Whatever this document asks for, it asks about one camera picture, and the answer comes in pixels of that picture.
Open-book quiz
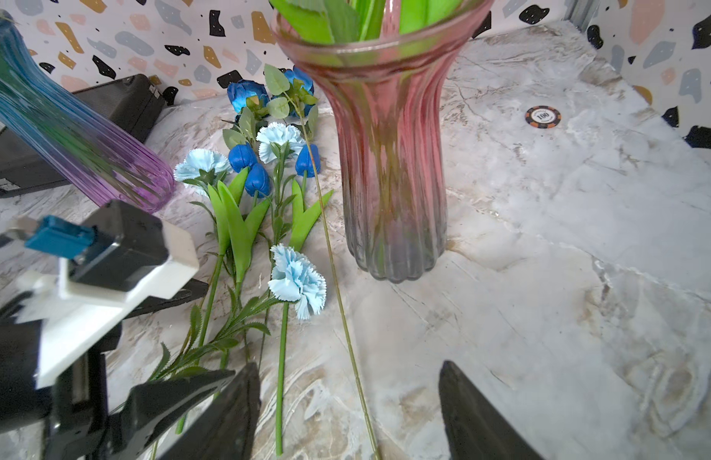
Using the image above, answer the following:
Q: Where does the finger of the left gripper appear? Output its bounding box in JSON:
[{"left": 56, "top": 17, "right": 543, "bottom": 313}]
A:
[
  {"left": 102, "top": 370, "right": 236, "bottom": 459},
  {"left": 126, "top": 279, "right": 209, "bottom": 319}
]

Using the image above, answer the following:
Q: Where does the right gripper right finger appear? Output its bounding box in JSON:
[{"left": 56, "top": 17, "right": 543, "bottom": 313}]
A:
[{"left": 439, "top": 360, "right": 540, "bottom": 460}]

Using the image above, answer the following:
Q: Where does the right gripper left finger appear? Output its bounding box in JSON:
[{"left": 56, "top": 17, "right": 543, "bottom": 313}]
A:
[{"left": 161, "top": 362, "right": 261, "bottom": 460}]

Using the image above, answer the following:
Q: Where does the light blue carnation bouquet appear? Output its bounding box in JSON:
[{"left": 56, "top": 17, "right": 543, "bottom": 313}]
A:
[{"left": 268, "top": 245, "right": 327, "bottom": 456}]

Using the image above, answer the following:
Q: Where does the small blue tulip flower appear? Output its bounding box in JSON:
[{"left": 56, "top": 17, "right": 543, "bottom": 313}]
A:
[{"left": 287, "top": 143, "right": 336, "bottom": 254}]

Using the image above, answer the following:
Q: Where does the purple ribbed glass vase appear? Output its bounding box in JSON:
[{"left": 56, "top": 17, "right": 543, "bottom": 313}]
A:
[{"left": 0, "top": 11, "right": 176, "bottom": 213}]

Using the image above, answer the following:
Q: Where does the blue rose bouquet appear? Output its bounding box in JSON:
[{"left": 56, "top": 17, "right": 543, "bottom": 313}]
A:
[{"left": 222, "top": 79, "right": 271, "bottom": 151}]

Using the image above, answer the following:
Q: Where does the brown ribbed glass vase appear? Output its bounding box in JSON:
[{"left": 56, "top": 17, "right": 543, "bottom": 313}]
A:
[{"left": 273, "top": 1, "right": 491, "bottom": 283}]

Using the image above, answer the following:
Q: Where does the light blue carnation flower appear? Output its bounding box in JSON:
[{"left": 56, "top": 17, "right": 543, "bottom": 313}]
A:
[{"left": 257, "top": 122, "right": 305, "bottom": 243}]

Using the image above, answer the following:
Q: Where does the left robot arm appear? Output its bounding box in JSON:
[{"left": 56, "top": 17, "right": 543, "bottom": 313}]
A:
[{"left": 0, "top": 291, "right": 236, "bottom": 459}]

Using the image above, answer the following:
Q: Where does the black rectangular case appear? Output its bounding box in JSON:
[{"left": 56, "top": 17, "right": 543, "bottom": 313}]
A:
[{"left": 0, "top": 74, "right": 167, "bottom": 205}]

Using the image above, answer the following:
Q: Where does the white flower bouquet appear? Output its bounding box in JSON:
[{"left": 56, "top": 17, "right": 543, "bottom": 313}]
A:
[{"left": 270, "top": 0, "right": 461, "bottom": 45}]

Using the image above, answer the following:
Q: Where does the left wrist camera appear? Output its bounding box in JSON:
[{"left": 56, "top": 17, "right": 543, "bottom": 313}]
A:
[{"left": 0, "top": 200, "right": 199, "bottom": 384}]

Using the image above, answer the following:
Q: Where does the small black ring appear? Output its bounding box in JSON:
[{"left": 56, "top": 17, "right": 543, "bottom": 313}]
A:
[{"left": 524, "top": 104, "right": 562, "bottom": 130}]

